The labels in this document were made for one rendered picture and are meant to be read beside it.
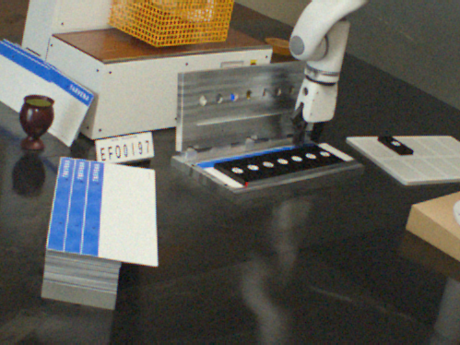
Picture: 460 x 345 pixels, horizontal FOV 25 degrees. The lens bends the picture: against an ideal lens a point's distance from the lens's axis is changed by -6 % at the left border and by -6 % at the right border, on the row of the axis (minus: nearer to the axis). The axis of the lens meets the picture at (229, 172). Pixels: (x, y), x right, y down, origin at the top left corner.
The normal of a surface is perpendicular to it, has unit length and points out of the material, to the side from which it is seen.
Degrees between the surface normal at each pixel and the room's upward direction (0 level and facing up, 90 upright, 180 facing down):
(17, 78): 63
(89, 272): 90
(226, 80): 76
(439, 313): 0
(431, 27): 90
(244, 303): 0
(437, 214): 5
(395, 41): 90
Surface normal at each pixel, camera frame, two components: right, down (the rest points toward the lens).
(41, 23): -0.71, 0.14
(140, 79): 0.68, 0.40
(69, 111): -0.63, -0.22
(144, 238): 0.19, -0.91
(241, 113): 0.71, 0.17
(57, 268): 0.07, 0.40
